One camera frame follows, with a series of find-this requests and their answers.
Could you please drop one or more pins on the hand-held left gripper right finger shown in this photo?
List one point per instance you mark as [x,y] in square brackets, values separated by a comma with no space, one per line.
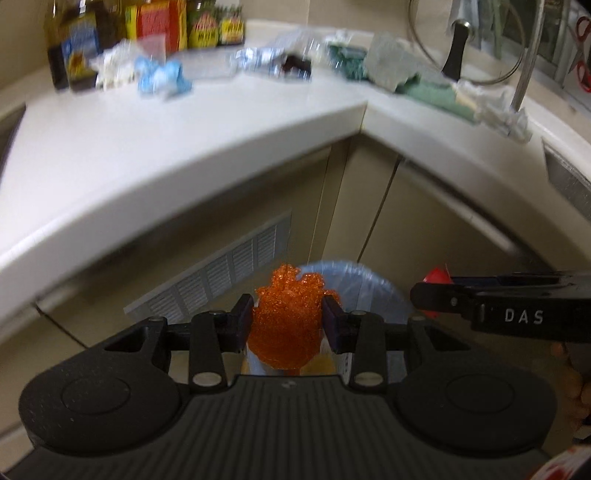
[331,323]

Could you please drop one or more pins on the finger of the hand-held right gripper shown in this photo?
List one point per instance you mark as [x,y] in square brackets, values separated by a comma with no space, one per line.
[485,280]
[438,297]

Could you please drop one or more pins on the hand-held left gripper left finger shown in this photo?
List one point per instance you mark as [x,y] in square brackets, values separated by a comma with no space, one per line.
[243,321]

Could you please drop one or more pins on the blue lined waste basket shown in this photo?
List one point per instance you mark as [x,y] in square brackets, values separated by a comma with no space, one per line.
[369,295]

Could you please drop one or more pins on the white tissue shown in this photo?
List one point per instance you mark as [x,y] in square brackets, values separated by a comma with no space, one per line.
[115,67]
[344,36]
[503,115]

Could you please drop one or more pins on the clear plastic cup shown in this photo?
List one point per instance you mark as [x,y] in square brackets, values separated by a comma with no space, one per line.
[153,48]

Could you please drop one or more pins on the person's right hand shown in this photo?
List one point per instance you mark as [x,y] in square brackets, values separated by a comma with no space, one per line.
[581,397]

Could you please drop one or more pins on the grey cabinet vent grille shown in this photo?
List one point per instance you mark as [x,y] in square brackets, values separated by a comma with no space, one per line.
[221,272]

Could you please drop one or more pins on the beige cabinet door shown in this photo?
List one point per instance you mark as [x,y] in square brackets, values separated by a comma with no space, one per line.
[438,221]

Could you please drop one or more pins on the beige cabinet panel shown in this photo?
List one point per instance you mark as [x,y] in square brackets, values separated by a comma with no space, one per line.
[138,258]

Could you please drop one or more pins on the steel sink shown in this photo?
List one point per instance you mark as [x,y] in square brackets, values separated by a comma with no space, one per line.
[570,180]

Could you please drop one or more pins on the white green medicine box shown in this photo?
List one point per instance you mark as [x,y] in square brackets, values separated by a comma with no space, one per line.
[438,97]

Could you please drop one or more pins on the metal lid stand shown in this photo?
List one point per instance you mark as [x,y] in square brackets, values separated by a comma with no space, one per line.
[528,55]

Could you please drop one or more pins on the glass pot lid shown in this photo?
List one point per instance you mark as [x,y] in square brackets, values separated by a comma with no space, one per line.
[457,46]

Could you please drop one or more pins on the grey crumpled lump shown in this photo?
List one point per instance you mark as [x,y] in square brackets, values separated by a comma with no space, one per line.
[390,62]

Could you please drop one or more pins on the dark green packet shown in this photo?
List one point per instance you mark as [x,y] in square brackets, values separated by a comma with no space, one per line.
[348,62]

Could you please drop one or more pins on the crumpled blue face mask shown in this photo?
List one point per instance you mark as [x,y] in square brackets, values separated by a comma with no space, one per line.
[161,77]

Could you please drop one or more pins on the small dark wrapper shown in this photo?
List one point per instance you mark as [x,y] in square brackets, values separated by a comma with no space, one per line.
[295,67]

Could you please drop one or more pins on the silver foil wrapper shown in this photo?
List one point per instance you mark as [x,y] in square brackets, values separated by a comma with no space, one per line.
[256,60]

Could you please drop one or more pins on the clear plastic bag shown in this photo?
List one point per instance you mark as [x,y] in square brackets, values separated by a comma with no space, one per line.
[295,44]

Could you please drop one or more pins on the small checkered lid jar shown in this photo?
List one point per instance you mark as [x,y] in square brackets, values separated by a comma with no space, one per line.
[230,26]

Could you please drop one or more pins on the large green lid jar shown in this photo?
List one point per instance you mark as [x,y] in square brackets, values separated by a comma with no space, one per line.
[202,27]

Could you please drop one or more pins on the black gas stove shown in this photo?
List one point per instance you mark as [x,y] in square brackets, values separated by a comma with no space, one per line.
[10,134]

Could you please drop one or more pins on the blue label oil bottle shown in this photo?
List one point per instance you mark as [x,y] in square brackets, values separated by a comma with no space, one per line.
[83,50]

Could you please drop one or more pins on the slim dark sauce bottle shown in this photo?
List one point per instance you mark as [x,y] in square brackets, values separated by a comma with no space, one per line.
[56,60]

